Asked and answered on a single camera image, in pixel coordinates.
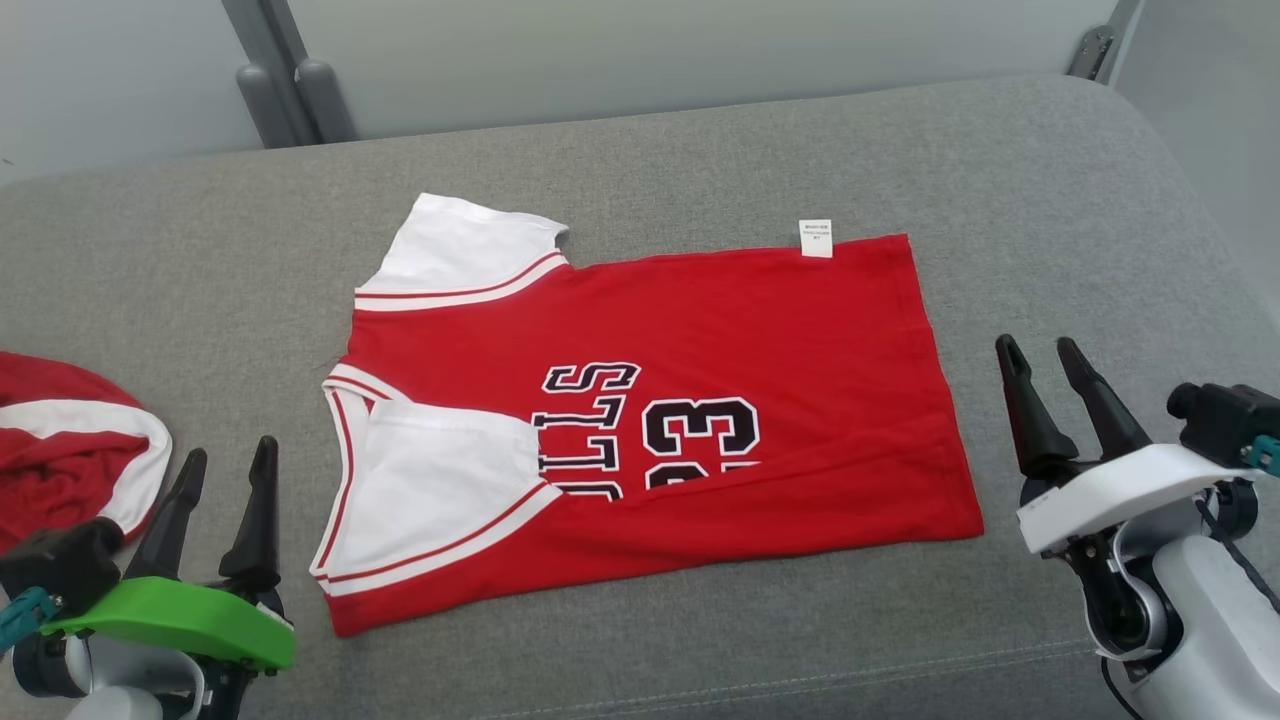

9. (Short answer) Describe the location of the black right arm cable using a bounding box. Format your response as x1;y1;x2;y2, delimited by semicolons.
1098;655;1141;720

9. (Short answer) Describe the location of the grey slanted partition bar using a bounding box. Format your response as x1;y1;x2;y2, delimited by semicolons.
1095;0;1143;81

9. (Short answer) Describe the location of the grey partition frame post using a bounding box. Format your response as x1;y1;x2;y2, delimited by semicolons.
222;0;321;146

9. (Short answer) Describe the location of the grey rounded partition foot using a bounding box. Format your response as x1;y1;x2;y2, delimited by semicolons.
236;62;291;149

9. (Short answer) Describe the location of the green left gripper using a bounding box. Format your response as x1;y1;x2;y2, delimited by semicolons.
38;435;298;673

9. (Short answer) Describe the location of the grey metal frame post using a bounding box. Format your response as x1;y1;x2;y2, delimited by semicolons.
296;58;359;143

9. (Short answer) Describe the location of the red shorts white stripe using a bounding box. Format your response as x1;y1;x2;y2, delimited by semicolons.
0;350;173;554

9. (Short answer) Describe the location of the camera cable teal connector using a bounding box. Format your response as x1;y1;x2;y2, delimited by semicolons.
0;587;56;651
1195;435;1280;616

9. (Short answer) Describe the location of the red white basketball jersey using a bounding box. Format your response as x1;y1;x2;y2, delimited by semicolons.
308;192;986;638

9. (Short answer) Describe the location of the left camera cable teal connector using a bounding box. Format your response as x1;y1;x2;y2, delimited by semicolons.
0;587;56;651

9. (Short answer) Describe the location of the grey fabric sofa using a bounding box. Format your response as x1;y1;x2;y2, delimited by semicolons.
0;72;1280;720

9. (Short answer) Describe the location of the right camera cable teal connector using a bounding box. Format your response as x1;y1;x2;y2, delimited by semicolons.
1195;435;1280;616

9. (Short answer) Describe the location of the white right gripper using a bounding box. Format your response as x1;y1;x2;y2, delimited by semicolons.
995;334;1256;557

